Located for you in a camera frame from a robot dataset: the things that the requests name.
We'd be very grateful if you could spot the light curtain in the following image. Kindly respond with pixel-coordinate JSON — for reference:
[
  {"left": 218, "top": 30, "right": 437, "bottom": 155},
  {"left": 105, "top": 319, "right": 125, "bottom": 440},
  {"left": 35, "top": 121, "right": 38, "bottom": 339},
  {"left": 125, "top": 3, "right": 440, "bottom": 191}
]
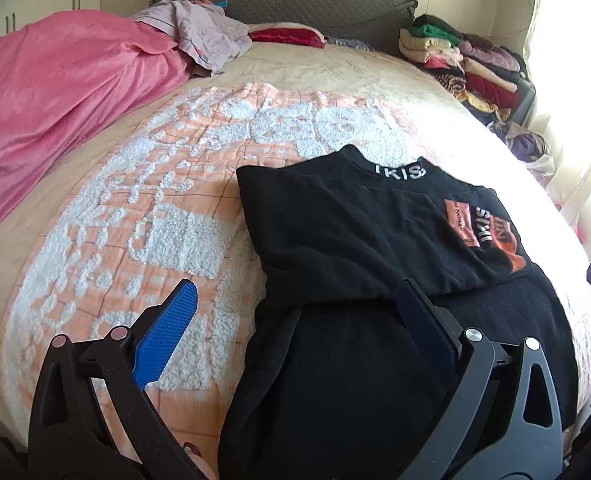
[{"left": 520, "top": 0, "right": 591, "bottom": 241}]

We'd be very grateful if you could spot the orange and white quilt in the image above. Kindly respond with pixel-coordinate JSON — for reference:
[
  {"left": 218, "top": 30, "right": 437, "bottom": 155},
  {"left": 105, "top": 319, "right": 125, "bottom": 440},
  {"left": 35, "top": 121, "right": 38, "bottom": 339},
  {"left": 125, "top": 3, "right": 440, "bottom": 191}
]
[{"left": 0, "top": 82, "right": 591, "bottom": 461}]

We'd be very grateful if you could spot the beige bedspread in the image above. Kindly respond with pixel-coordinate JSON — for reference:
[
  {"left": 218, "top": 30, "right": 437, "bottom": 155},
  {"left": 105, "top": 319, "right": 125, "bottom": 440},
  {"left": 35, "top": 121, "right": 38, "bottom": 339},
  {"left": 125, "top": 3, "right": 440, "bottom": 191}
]
[{"left": 0, "top": 40, "right": 591, "bottom": 461}]

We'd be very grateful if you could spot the dark patterned cushion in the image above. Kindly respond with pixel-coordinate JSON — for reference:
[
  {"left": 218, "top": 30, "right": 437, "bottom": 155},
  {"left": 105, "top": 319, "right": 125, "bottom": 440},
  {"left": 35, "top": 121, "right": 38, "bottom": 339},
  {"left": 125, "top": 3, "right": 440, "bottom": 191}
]
[{"left": 325, "top": 36, "right": 376, "bottom": 52}]

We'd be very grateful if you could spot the lilac crumpled cloth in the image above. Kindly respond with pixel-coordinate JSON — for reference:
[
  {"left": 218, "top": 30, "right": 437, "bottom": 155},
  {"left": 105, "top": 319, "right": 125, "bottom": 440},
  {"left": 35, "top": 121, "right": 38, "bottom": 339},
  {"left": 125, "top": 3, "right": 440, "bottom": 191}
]
[{"left": 134, "top": 0, "right": 254, "bottom": 75}]

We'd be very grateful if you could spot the grey quilted headboard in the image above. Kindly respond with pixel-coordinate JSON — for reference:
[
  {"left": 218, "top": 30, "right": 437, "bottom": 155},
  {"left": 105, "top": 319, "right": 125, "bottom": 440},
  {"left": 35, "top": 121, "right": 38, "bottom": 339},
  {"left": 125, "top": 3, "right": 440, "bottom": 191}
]
[{"left": 150, "top": 0, "right": 420, "bottom": 56}]

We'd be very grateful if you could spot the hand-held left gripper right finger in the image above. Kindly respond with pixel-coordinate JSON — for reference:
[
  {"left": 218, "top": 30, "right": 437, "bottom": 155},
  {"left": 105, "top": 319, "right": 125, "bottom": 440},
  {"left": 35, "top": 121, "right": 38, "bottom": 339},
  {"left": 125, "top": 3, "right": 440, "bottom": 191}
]
[{"left": 397, "top": 279, "right": 565, "bottom": 480}]

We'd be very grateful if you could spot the pink blanket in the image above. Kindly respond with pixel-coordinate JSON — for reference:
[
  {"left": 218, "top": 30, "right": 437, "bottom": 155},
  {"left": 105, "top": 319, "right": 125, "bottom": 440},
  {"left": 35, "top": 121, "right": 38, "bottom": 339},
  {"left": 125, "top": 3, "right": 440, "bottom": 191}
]
[{"left": 0, "top": 10, "right": 199, "bottom": 251}]

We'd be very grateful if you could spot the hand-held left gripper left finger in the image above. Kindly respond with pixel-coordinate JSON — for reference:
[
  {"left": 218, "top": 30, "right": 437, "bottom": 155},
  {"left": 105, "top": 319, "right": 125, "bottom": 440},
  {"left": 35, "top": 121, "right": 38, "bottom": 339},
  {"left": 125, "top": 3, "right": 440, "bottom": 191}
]
[{"left": 28, "top": 280, "right": 199, "bottom": 480}]

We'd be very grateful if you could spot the red cloth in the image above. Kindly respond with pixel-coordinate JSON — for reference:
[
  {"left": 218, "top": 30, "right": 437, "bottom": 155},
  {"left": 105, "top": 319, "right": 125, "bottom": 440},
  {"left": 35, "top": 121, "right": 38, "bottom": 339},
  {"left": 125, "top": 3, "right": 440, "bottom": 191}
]
[{"left": 248, "top": 27, "right": 326, "bottom": 50}]

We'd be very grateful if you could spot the pile of folded clothes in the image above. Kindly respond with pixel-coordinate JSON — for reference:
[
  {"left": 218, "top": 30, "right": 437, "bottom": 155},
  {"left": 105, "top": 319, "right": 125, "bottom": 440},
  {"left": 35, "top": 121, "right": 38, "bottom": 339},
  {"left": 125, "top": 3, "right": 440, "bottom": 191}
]
[{"left": 398, "top": 14, "right": 536, "bottom": 126}]

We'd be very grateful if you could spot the black long-sleeve sweater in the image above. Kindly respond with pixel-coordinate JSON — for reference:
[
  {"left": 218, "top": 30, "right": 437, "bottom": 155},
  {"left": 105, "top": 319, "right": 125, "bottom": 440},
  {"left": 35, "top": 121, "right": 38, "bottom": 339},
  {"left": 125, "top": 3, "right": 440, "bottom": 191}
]
[{"left": 218, "top": 144, "right": 579, "bottom": 480}]

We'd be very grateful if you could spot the heap of purple clothes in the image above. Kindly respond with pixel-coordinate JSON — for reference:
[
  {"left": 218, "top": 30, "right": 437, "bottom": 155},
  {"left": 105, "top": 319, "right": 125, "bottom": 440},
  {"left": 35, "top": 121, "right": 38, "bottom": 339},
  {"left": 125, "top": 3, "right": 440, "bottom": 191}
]
[{"left": 490, "top": 120, "right": 556, "bottom": 176}]

